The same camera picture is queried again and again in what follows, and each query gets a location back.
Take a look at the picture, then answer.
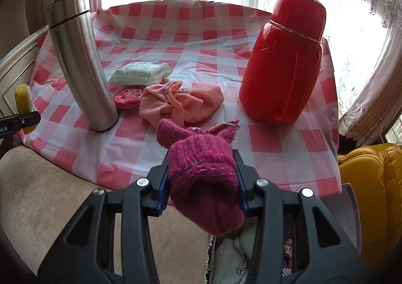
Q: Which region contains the magenta knitted hat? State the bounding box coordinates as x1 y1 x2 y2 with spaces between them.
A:
156 119 245 236

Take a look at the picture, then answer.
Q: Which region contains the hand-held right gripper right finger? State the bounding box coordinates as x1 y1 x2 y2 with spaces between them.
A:
232 149 374 284

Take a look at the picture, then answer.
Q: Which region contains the small pink purse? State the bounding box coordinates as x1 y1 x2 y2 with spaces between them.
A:
114 85 145 109

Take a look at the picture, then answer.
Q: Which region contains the white wet wipes pack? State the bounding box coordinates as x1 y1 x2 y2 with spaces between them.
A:
108 62 173 86

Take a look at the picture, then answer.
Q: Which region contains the gridded window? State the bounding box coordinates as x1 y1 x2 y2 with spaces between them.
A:
381 115 402 146

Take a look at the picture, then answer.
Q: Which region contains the stainless steel thermos flask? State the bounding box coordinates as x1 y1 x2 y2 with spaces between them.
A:
47 0 120 132

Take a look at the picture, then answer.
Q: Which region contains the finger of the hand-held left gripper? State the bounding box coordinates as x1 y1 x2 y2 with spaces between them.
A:
14 111 41 134

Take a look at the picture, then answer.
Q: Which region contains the sheer floral lace curtain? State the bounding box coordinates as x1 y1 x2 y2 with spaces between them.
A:
242 0 402 105

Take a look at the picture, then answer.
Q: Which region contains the peach cloth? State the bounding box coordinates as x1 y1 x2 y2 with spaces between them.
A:
139 81 225 126

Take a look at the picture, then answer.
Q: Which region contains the yellow leather sofa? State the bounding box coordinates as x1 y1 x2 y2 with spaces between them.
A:
337 143 402 269

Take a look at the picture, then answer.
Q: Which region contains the red white checkered tablecloth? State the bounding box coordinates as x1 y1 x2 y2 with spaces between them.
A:
17 0 343 207

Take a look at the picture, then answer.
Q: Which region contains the beige plush sofa cover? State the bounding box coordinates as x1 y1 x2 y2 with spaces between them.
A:
0 144 212 284

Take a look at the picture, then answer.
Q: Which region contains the pink printed cloth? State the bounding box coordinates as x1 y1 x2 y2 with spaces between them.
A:
283 238 294 272

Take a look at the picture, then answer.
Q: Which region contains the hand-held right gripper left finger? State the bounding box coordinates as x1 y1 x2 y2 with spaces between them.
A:
38 154 172 284

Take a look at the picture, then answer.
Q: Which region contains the yellow sponge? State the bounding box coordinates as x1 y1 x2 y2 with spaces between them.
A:
15 83 37 134

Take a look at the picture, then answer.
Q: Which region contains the cream carved furniture panel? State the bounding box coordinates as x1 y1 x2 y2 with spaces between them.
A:
0 25 49 115

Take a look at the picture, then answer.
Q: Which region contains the beige embroidered curtain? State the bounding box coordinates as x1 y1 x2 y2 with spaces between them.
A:
337 20 402 147

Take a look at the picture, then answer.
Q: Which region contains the grey drawstring pouch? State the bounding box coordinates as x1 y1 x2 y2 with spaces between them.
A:
214 238 252 284

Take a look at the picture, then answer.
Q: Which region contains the red plastic thermos jug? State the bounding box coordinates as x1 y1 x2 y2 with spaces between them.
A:
239 0 327 125

